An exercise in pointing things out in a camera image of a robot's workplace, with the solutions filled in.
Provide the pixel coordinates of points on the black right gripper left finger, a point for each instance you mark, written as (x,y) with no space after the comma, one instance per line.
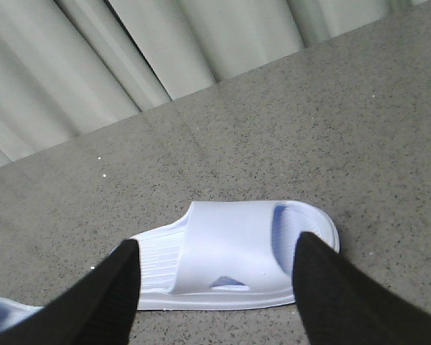
(99,309)

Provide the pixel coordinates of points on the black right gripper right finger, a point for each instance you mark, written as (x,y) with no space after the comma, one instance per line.
(339,304)

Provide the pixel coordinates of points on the light blue slipper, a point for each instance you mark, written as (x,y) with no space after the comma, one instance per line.
(227,255)
(12,312)

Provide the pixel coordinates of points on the pale grey-green curtain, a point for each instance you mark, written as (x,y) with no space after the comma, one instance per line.
(68,68)

